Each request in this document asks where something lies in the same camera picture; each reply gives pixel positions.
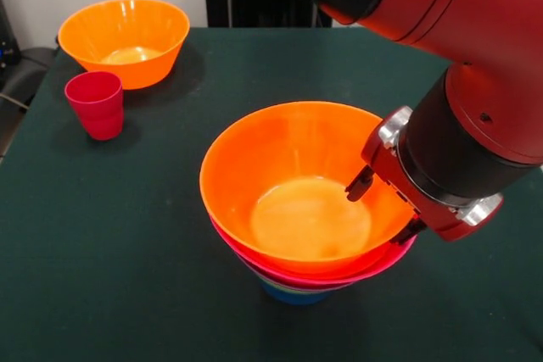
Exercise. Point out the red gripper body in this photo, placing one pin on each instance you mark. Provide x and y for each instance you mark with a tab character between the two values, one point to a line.
407	192

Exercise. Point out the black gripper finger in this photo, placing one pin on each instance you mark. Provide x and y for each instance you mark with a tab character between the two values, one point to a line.
409	230
359	186

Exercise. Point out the pink large bowl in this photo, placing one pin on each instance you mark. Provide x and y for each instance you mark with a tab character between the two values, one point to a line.
382	268

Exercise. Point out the yellow-orange large bowl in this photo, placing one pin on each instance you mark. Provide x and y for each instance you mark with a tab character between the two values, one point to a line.
127	69
254	158

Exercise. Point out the orange shallow bowl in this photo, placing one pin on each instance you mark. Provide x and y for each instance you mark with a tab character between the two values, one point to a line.
263	264

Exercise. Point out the blue bowl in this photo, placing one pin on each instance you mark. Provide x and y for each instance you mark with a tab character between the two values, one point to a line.
292	298

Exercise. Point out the red cup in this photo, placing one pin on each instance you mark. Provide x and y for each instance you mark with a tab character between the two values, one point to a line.
99	116

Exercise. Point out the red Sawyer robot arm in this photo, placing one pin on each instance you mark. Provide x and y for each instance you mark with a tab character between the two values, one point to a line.
458	61

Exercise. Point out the dark green tablecloth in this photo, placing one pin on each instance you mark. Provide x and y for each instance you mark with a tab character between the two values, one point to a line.
127	294

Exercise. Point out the grey office chair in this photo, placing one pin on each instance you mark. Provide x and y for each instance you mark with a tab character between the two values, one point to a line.
29	74

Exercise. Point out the black computer equipment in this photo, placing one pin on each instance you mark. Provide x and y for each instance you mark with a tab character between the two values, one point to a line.
8	40

